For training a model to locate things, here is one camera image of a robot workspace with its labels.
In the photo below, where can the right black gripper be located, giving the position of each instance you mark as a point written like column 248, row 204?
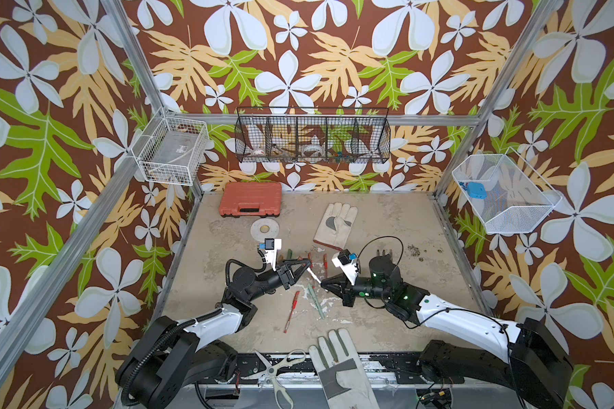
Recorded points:
column 350, row 287

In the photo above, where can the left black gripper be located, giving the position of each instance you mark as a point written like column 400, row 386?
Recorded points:
column 283, row 275

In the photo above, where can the brown capped white marker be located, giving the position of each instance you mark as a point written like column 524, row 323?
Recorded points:
column 314, row 276

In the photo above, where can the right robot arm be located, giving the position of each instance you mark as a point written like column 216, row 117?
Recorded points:
column 524, row 357

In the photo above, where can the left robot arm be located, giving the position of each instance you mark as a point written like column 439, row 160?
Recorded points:
column 172, row 354

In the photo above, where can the light green pen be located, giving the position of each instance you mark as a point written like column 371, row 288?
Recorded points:
column 314, row 298

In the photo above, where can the beige work glove far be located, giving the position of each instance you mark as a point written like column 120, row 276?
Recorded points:
column 335, row 227

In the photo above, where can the beige work glove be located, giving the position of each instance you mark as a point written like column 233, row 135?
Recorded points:
column 338, row 366
column 335, row 227

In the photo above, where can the red plastic tool case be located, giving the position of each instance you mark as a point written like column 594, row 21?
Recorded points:
column 251, row 199

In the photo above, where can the beige work glove near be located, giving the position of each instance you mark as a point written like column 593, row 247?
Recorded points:
column 338, row 366

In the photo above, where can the white tape roll in basket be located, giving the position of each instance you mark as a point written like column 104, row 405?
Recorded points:
column 312, row 150

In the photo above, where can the blue object in basket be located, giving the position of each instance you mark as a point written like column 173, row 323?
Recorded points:
column 476, row 190

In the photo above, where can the white mesh basket right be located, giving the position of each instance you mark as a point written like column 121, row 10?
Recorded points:
column 519, row 198

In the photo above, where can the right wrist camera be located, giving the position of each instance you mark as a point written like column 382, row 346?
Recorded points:
column 348, row 263

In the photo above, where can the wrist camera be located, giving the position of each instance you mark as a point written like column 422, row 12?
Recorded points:
column 269, row 248
column 348, row 263

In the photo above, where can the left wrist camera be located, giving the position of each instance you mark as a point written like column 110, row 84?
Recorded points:
column 269, row 248

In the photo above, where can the white handled scissors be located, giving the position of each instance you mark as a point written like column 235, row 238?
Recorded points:
column 270, row 372

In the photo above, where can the black wire basket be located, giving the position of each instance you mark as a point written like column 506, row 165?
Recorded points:
column 346, row 134

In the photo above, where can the white wire basket left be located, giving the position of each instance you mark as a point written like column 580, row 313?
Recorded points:
column 170, row 150

